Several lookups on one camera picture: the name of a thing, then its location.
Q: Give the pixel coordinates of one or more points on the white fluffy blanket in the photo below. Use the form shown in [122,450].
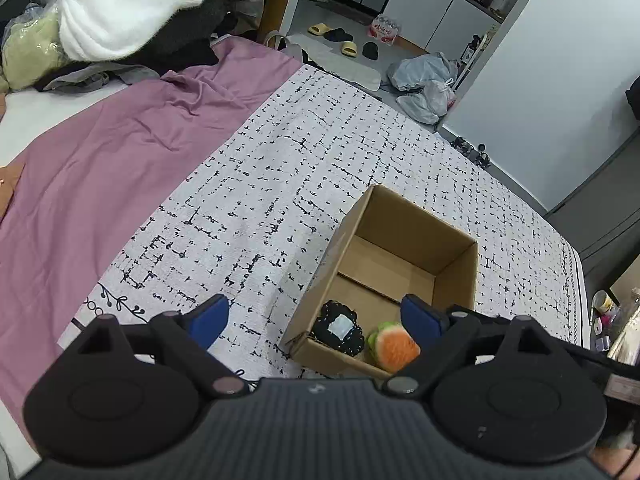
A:
[130,5]

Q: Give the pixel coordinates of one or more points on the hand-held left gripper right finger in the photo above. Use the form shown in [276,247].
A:
[417,320]

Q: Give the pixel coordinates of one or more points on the small pale purple box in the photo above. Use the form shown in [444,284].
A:
[602,344]

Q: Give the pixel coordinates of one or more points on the grey bed headboard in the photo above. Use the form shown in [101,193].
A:
[610,195]

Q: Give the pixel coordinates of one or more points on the purple bed sheet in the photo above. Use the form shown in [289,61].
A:
[100,160]

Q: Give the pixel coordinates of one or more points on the orange green plush toy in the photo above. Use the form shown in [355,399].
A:
[395,350]

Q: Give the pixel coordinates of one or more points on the clear plastic wrapped package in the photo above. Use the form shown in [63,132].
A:
[627,335]

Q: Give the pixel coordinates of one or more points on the white plastic bag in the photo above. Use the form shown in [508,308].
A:
[430,102]

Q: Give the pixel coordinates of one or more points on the white black patterned bedspread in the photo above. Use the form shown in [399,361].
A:
[350,135]

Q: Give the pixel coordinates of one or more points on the grey plastic bag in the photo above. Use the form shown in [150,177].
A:
[425,67]

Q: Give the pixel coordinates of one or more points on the black slipper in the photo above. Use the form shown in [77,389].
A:
[337,35]
[371,51]

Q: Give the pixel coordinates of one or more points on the white charger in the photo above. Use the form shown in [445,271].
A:
[597,329]

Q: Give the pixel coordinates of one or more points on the bottled water pack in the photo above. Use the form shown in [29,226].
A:
[385,29]

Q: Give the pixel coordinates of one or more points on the black plush item white label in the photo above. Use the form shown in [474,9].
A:
[327,312]

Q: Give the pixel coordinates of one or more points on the yellow slipper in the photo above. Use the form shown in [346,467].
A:
[317,29]
[348,49]

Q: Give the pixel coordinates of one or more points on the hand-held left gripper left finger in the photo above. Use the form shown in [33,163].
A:
[212,317]

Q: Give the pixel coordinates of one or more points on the pale yellow plush in bag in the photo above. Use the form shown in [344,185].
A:
[30,50]

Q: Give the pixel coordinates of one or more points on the black clothing pile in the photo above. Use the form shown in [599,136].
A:
[200,30]

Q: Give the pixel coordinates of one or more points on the grey cloth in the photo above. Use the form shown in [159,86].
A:
[135,74]

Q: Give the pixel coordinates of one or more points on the white floor mat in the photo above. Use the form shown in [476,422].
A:
[360,75]

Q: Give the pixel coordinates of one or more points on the cardboard box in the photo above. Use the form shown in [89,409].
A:
[400,220]

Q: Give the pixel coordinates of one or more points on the white cabinet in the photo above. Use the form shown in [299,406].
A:
[430,5]

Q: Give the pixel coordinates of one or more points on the pink fluffy item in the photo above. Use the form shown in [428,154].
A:
[607,319]

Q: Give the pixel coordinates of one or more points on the dark spray bottle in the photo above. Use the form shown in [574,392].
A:
[472,50]

